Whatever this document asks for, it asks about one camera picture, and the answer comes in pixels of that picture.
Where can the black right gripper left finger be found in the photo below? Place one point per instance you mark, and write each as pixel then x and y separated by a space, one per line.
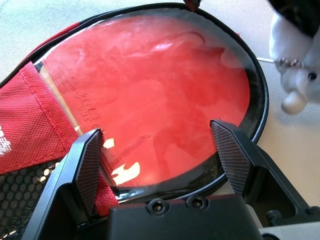
pixel 67 180

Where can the red ping-pong paddle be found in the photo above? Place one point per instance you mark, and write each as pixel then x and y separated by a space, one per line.
pixel 155 95

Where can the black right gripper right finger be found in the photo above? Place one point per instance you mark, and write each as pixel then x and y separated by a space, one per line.
pixel 240 155

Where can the black red paddle case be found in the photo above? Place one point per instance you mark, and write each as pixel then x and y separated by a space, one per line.
pixel 27 120

